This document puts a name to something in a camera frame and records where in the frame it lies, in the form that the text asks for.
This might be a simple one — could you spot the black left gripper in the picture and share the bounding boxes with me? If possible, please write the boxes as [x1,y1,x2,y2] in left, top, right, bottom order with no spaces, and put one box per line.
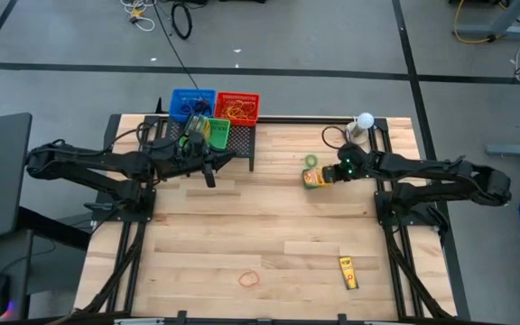
[151,135,219,189]

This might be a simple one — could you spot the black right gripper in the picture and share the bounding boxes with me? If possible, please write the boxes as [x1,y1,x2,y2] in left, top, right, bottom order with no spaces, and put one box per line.
[321,144,370,184]

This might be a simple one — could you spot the yellow green crayon box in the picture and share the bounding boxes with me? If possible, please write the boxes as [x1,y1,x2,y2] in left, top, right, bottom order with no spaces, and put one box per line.
[183,113,200,136]
[302,166,329,190]
[195,116,212,139]
[338,255,359,291]

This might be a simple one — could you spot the green plastic basket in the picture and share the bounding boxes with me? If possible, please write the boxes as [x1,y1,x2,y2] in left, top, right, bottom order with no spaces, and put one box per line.
[178,116,233,153]

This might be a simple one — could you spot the yellow rubber band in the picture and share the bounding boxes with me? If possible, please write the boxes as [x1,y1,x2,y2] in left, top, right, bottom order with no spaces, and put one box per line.
[220,102,243,121]

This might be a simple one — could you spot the black coil wristband keychain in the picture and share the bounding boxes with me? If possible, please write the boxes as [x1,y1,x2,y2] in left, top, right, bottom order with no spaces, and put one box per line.
[189,98,212,115]

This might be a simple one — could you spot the orange rubber band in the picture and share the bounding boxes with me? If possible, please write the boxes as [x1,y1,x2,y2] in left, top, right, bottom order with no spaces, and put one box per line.
[237,270,261,289]
[221,99,257,122]

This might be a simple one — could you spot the blue plastic basket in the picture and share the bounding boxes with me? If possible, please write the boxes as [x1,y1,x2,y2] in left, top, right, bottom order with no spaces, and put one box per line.
[168,88,218,123]

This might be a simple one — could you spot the red plastic basket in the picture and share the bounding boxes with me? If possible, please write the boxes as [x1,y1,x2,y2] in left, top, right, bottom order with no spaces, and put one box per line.
[213,91,261,127]

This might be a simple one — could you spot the black perforated metal shelf riser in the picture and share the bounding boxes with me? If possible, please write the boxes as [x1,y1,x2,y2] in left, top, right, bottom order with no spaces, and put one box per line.
[162,117,257,172]

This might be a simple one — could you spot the white globe lamp brass base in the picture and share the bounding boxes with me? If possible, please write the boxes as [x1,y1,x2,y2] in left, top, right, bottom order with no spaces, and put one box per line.
[344,111,376,145]

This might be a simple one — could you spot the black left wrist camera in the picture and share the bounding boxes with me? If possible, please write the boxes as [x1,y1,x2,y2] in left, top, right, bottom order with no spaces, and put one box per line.
[216,148,238,172]

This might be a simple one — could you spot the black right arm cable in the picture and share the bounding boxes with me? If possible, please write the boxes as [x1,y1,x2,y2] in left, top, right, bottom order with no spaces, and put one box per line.
[321,125,351,151]

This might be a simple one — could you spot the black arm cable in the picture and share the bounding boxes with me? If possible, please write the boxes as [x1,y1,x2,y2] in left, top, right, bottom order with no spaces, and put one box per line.
[321,125,351,151]
[106,120,184,153]

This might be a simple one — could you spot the black aluminium rig frame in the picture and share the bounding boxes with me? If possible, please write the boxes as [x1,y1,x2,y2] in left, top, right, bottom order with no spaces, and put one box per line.
[73,112,459,325]

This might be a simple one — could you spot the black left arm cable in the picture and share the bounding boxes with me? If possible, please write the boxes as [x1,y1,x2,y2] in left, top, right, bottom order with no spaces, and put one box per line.
[106,120,184,153]

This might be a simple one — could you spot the black hanging cable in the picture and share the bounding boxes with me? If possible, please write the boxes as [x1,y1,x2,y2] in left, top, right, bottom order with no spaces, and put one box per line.
[150,0,200,90]

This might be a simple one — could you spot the black coiled floor cable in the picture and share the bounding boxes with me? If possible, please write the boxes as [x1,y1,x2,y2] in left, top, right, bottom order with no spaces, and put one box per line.
[171,2,193,41]

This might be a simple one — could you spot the white yellow floor cables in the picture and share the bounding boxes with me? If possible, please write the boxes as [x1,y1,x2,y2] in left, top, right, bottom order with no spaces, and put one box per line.
[119,0,156,33]

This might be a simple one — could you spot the grey desk leg frame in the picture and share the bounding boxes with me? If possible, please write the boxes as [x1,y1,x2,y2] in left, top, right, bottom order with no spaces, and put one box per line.
[487,143,520,157]
[456,0,520,40]

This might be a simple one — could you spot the yellow hanging cable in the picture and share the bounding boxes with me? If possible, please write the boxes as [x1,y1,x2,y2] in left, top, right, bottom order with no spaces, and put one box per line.
[452,0,496,45]

